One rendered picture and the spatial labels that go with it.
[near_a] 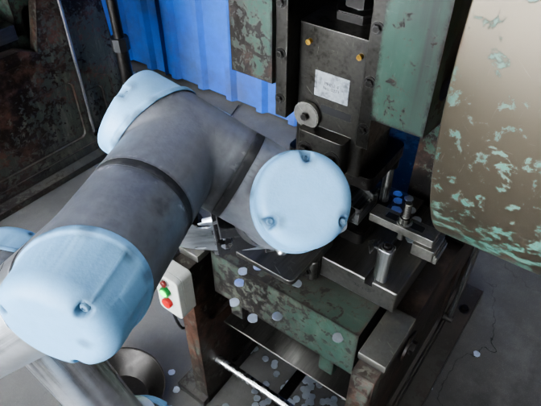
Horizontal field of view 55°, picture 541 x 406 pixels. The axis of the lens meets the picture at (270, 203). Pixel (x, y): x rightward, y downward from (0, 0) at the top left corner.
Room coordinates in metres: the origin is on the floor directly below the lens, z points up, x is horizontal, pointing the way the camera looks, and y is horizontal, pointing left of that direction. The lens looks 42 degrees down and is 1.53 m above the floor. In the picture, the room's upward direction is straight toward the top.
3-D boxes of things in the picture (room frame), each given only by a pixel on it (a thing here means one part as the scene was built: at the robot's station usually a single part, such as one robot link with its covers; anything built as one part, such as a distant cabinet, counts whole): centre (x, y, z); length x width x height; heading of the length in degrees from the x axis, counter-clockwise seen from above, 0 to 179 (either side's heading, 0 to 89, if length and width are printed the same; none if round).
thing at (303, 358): (0.91, -0.17, 0.31); 0.43 x 0.42 x 0.01; 54
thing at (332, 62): (0.87, -0.14, 1.04); 0.17 x 0.15 x 0.30; 144
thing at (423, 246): (0.80, -0.30, 0.76); 0.17 x 0.06 x 0.10; 54
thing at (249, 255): (0.76, -0.06, 0.72); 0.25 x 0.14 x 0.14; 144
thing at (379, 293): (0.90, -0.16, 0.68); 0.45 x 0.30 x 0.06; 54
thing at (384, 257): (0.69, -0.23, 0.75); 0.03 x 0.03 x 0.10; 54
